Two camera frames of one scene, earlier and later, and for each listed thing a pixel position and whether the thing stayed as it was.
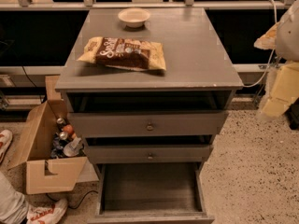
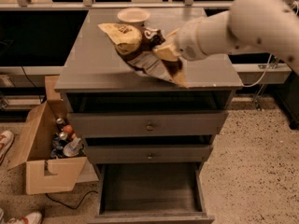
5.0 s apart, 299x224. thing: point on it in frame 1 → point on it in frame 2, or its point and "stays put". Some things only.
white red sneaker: x=46 y=214 → x=35 y=217
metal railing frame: x=21 y=2 stays put
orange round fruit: x=68 y=129 stays put
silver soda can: x=60 y=120 stays put
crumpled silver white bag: x=72 y=148 stays put
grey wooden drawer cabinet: x=149 y=90 stays put
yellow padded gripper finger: x=268 y=41 → x=167 y=52
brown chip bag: x=124 y=52 → x=136 y=47
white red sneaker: x=6 y=138 stays put
